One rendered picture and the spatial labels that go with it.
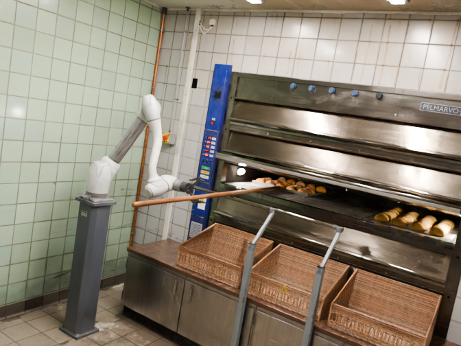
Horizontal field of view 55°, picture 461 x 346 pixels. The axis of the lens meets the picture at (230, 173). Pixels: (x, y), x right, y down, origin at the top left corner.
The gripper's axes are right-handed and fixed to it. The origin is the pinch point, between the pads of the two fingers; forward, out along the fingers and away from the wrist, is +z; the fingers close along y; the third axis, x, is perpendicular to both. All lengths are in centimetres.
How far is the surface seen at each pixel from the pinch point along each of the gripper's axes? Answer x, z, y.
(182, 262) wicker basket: -7, -15, 57
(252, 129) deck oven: -57, -5, -48
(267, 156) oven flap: -55, 14, -30
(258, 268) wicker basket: -21, 41, 46
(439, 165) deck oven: -55, 135, -48
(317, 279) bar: 4, 92, 30
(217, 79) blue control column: -54, -44, -83
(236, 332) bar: 3, 45, 84
